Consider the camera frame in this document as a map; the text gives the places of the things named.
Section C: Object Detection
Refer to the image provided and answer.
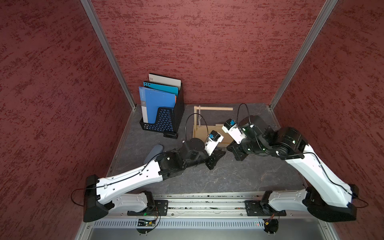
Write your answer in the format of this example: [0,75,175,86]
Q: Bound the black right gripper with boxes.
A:
[226,135,269,160]

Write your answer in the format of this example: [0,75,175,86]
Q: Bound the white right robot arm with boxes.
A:
[222,116,359,223]

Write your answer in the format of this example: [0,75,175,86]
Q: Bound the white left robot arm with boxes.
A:
[83,134,225,223]

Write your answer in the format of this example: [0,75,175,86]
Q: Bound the wooden jewelry display stand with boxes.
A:
[193,106,234,147]

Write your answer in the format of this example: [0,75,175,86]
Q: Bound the black stapler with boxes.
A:
[164,132,178,139]

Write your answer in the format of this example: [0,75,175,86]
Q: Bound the grey oval case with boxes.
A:
[144,144,164,165]

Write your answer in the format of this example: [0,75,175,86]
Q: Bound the black mesh file holder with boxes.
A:
[140,89,185,133]

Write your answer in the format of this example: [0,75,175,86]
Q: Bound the teal folder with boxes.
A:
[143,82,179,96]

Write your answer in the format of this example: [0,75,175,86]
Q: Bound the blue folder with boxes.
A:
[139,87,177,124]

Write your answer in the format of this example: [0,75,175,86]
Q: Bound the white grey folder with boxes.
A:
[149,74,182,90]

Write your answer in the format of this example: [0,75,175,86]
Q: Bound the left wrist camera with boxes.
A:
[205,130,224,156]

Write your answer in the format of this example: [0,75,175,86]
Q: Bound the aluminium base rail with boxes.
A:
[76,192,339,240]

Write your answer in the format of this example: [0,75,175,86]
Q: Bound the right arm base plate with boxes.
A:
[245,201,287,218]

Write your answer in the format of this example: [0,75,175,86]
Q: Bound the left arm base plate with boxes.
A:
[127,200,169,216]

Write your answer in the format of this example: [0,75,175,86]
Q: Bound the right aluminium corner post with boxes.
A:
[270,0,338,111]

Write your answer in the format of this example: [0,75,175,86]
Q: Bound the aluminium corner post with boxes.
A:
[270,0,338,111]
[80,0,137,110]

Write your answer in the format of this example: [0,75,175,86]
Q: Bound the left aluminium corner post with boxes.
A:
[80,0,137,110]

